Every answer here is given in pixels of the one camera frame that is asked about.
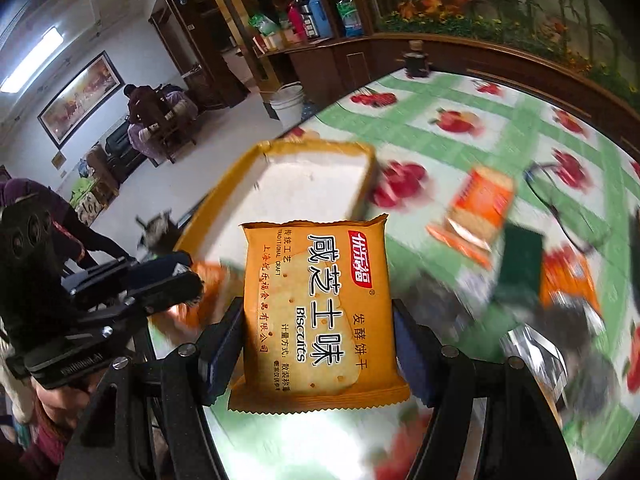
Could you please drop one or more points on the small dark bottle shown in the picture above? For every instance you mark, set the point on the small dark bottle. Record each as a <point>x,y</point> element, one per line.
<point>416,60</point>

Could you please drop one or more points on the person's left hand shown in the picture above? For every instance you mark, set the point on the person's left hand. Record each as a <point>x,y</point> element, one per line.
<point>65,405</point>

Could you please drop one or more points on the small orange cracker pack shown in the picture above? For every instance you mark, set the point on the small orange cracker pack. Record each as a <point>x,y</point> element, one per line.
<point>476,214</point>

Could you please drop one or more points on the white foam box yellow tape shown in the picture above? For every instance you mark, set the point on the white foam box yellow tape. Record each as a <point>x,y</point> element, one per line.
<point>277,182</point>

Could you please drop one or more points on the orange snack bag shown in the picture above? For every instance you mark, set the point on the orange snack bag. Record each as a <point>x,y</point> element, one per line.
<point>185,322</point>

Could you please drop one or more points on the black eyeglasses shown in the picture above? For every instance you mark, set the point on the black eyeglasses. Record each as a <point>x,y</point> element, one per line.
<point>579,225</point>

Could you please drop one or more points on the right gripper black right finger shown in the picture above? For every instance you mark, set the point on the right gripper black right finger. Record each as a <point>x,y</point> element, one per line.
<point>521,438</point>

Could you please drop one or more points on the silver foil snack bag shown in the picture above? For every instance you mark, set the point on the silver foil snack bag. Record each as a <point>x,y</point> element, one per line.
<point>558,345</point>

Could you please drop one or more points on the seated person in background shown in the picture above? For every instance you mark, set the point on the seated person in background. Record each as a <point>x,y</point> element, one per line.
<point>159,123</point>

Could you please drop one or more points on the orange cheese biscuit pack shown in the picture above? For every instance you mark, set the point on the orange cheese biscuit pack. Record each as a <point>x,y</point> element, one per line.
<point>319,319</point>

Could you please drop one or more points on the small orange torn wrapper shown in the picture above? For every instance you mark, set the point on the small orange torn wrapper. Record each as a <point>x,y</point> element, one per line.
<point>564,271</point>

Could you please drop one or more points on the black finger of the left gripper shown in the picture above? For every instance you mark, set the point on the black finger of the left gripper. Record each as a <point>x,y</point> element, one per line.
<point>160,289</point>

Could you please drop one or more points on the framed wall painting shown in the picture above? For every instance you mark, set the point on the framed wall painting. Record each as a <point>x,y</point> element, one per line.
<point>79,99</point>

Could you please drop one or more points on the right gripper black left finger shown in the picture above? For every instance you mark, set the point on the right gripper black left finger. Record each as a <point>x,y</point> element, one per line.
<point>113,439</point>

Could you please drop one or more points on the white plastic bucket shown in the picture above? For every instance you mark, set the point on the white plastic bucket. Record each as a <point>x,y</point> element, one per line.
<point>288,103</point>

